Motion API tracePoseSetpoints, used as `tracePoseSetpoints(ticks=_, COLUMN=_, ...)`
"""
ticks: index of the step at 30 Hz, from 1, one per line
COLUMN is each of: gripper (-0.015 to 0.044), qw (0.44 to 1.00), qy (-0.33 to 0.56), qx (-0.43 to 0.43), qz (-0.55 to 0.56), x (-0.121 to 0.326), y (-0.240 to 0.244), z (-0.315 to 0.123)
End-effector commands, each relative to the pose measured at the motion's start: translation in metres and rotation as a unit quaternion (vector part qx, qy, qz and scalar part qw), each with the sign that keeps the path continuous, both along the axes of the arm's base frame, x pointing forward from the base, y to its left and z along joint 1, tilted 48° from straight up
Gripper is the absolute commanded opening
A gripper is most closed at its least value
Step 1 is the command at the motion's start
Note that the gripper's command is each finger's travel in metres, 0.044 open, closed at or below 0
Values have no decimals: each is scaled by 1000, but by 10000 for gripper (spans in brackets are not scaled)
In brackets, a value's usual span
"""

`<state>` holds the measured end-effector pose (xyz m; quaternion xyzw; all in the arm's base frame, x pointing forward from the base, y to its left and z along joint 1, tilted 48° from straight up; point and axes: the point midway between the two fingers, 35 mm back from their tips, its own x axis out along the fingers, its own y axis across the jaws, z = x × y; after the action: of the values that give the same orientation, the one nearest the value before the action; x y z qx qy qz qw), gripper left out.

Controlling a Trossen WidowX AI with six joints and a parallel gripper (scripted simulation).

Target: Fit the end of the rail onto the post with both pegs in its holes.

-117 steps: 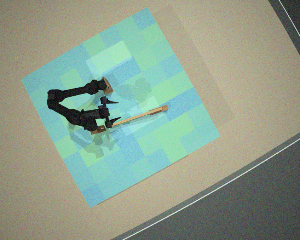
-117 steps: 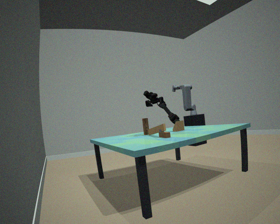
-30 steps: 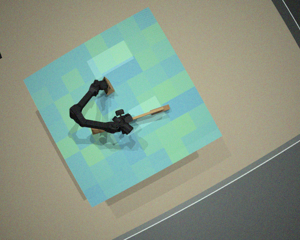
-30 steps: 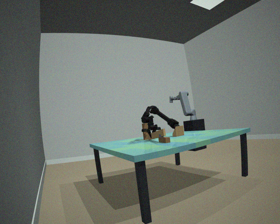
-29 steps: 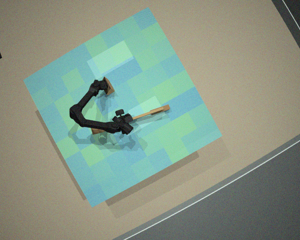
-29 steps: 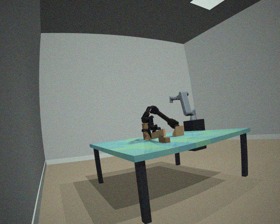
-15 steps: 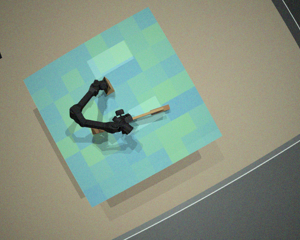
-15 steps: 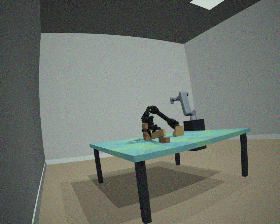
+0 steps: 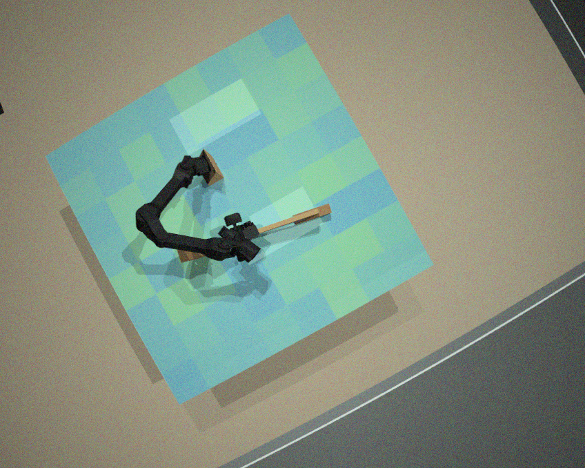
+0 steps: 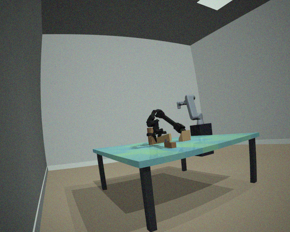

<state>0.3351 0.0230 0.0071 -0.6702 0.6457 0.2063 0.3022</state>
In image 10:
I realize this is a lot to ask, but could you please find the long wooden rail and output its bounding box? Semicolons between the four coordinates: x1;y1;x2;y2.
153;133;172;144

